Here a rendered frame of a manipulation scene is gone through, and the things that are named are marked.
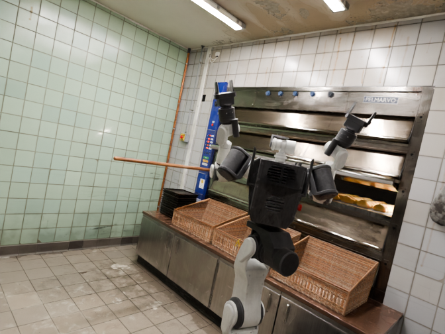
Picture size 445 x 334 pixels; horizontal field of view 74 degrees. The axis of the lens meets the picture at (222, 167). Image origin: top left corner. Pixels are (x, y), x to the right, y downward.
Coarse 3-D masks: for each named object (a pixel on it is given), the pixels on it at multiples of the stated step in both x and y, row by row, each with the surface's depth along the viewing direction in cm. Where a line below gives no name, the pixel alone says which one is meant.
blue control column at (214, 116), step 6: (222, 84) 332; (222, 90) 331; (216, 108) 335; (210, 114) 341; (216, 114) 334; (210, 120) 340; (216, 120) 333; (210, 126) 339; (216, 126) 332; (210, 132) 338; (216, 132) 332; (216, 138) 333; (204, 144) 343; (210, 156) 334; (210, 162) 333; (204, 174) 338; (198, 180) 343; (198, 186) 342; (204, 186) 336; (198, 192) 341; (204, 192) 335; (198, 198) 340; (204, 198) 337
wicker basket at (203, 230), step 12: (192, 204) 309; (204, 204) 322; (216, 204) 318; (180, 216) 286; (192, 216) 312; (204, 216) 322; (216, 216) 312; (228, 216) 302; (240, 216) 283; (180, 228) 284; (192, 228) 290; (204, 228) 263; (204, 240) 261
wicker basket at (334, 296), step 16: (304, 240) 239; (320, 240) 237; (304, 256) 240; (320, 256) 233; (336, 256) 225; (352, 256) 218; (272, 272) 211; (304, 272) 194; (320, 272) 228; (336, 272) 221; (352, 272) 214; (368, 272) 194; (304, 288) 193; (320, 288) 207; (336, 288) 179; (352, 288) 177; (368, 288) 201; (336, 304) 178; (352, 304) 183
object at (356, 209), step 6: (246, 180) 298; (306, 198) 253; (330, 204) 237; (336, 204) 234; (342, 204) 231; (348, 210) 227; (354, 210) 224; (360, 210) 221; (366, 210) 219; (372, 216) 215; (378, 216) 213; (384, 216) 210; (390, 216) 209
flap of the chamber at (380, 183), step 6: (216, 150) 323; (258, 156) 273; (264, 156) 269; (288, 162) 251; (294, 162) 247; (336, 174) 224; (342, 174) 218; (348, 174) 216; (354, 174) 213; (348, 180) 231; (354, 180) 223; (360, 180) 215; (366, 180) 208; (372, 180) 204; (378, 180) 202; (384, 180) 199; (372, 186) 221; (378, 186) 214; (384, 186) 207; (390, 186) 201; (396, 186) 203
